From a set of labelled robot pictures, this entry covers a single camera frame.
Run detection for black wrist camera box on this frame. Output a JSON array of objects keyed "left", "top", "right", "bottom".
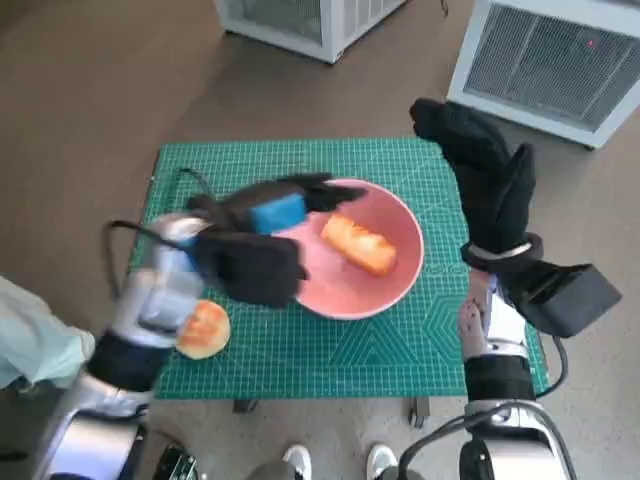
[
  {"left": 192, "top": 232, "right": 311, "bottom": 309},
  {"left": 504, "top": 262, "right": 623, "bottom": 339}
]

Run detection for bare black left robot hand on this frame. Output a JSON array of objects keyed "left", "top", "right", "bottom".
[{"left": 227, "top": 172, "right": 370, "bottom": 236}]

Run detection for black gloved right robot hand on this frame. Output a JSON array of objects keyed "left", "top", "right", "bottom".
[{"left": 409, "top": 98, "right": 537, "bottom": 250}]

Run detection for large white mesh cage box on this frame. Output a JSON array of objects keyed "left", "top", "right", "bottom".
[{"left": 446, "top": 0, "right": 640, "bottom": 150}]

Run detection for pink bowl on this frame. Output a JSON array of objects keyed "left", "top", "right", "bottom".
[{"left": 289, "top": 178, "right": 426, "bottom": 321}]

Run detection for person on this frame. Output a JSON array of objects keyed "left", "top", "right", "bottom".
[{"left": 247, "top": 442, "right": 401, "bottom": 480}]

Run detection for long toy bread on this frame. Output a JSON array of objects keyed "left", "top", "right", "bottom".
[{"left": 320, "top": 214, "right": 399, "bottom": 277}]

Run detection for black device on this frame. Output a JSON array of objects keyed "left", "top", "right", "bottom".
[{"left": 157, "top": 444, "right": 201, "bottom": 480}]

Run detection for round toy bread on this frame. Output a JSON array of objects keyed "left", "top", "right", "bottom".
[{"left": 175, "top": 298, "right": 232, "bottom": 360}]

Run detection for person's leg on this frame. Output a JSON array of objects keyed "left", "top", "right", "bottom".
[{"left": 0, "top": 274, "right": 96, "bottom": 389}]

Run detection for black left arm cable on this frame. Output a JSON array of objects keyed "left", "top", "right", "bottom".
[{"left": 102, "top": 167, "right": 226, "bottom": 301}]

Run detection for small white mesh cage box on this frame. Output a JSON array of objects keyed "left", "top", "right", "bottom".
[{"left": 212, "top": 0, "right": 409, "bottom": 64}]

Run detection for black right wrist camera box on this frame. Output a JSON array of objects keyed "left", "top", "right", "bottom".
[{"left": 504, "top": 262, "right": 623, "bottom": 339}]

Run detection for green cutting mat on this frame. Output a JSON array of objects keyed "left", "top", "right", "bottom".
[{"left": 130, "top": 137, "right": 551, "bottom": 401}]

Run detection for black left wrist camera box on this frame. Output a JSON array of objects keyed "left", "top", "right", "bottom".
[{"left": 192, "top": 232, "right": 311, "bottom": 309}]

